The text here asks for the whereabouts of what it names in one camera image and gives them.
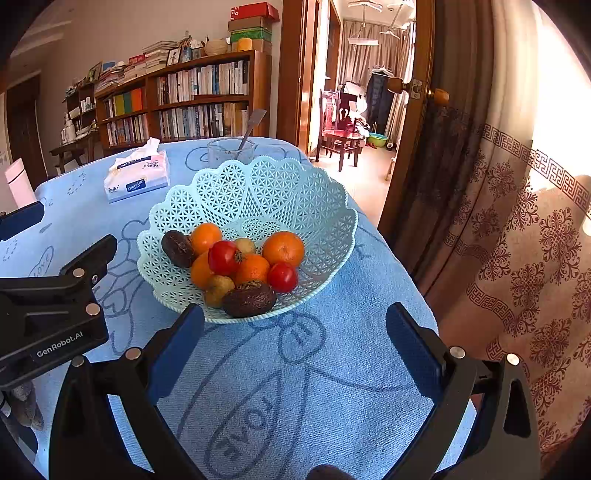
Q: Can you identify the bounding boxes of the dark brown fruit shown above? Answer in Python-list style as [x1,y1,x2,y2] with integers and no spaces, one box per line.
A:
[161,230,197,269]
[222,280,276,318]

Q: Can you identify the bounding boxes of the large orange front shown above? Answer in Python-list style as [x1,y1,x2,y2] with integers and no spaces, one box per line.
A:
[190,251,214,290]

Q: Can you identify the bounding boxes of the small orange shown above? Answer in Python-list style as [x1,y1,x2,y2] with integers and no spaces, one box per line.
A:
[189,223,222,256]

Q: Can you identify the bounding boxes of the tan longan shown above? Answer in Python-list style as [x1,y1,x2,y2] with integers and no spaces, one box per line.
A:
[204,275,235,308]
[235,238,256,255]

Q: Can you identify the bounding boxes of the red tomato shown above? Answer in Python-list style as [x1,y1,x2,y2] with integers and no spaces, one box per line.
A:
[207,240,242,277]
[266,262,298,293]

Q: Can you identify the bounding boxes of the orange with stem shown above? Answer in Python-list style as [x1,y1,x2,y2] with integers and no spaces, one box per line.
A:
[263,231,305,268]
[233,253,270,285]

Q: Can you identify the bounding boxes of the grey gloved left hand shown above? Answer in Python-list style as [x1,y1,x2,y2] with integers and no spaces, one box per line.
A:
[1,381,44,438]

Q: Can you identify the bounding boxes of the pink thermos bottle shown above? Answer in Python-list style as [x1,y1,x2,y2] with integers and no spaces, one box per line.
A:
[4,158,37,208]

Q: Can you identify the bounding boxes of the dark wooden desk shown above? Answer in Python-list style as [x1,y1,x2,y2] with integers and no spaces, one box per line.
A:
[50,130,99,175]

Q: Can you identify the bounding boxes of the small dark side shelf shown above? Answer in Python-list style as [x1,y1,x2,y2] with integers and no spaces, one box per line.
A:
[63,82,96,137]

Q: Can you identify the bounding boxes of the white tissue pack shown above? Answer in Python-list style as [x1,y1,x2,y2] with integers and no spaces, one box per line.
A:
[104,137,170,203]

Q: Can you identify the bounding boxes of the teal lattice fruit basket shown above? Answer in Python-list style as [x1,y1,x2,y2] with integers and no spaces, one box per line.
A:
[137,156,358,324]

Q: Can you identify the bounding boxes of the patterned beige curtain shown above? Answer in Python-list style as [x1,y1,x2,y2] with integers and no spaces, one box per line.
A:
[393,1,590,479]

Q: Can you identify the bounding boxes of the clear drinking glass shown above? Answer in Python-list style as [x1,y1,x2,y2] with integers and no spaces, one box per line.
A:
[207,137,256,168]

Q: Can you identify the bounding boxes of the wooden bookshelf with books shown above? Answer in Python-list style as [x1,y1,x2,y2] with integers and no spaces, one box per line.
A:
[95,50,271,153]

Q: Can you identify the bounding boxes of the metal spoon in glass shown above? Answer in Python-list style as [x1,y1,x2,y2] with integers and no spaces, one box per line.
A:
[236,109,266,154]

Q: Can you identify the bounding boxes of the red wooden chair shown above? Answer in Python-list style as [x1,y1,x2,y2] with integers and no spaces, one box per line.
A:
[315,90,365,171]

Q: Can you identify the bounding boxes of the wooden door with knob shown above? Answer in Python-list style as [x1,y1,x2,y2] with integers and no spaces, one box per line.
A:
[378,1,449,247]

